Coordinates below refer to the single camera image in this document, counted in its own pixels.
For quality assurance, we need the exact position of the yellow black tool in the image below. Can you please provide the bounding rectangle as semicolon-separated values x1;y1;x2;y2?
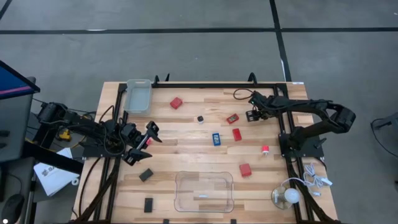
58;129;72;142

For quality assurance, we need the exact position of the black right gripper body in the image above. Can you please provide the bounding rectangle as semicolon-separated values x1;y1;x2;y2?
248;90;276;121

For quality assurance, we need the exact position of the black computer mouse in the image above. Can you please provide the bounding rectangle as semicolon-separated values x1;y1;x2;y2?
1;194;25;223

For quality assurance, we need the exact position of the computer monitor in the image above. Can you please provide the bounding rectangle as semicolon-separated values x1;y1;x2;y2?
0;60;41;163

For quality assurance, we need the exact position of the red charger block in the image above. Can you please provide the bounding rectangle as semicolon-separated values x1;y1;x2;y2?
169;96;183;110
239;163;252;178

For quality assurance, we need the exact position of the white paper booklet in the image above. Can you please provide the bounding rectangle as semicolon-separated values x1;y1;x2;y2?
33;147;80;197

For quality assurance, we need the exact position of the white cable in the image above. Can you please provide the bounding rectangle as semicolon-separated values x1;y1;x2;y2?
281;161;333;197

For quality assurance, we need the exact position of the black chair base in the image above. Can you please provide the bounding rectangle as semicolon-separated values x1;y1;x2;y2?
369;111;398;131

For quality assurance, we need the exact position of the large clear plastic bin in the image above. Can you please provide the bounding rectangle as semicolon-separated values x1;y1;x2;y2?
174;170;234;213

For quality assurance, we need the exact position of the white light bulb brass base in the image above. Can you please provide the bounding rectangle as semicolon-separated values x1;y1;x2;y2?
271;185;301;210

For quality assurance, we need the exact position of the black cable loop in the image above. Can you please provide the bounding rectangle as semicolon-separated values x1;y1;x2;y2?
233;88;254;101

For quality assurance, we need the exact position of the black side desk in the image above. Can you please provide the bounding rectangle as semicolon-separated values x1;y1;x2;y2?
0;139;85;224

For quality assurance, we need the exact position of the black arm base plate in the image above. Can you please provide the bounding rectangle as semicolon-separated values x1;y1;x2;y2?
82;136;127;159
278;133;324;158

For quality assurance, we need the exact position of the small grey plastic bin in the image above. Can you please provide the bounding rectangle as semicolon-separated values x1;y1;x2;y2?
123;78;153;116

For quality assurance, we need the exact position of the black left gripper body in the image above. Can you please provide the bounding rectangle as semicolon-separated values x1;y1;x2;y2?
121;122;150;154

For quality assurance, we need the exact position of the black metal table frame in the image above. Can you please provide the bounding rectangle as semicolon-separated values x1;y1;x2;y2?
71;73;340;224

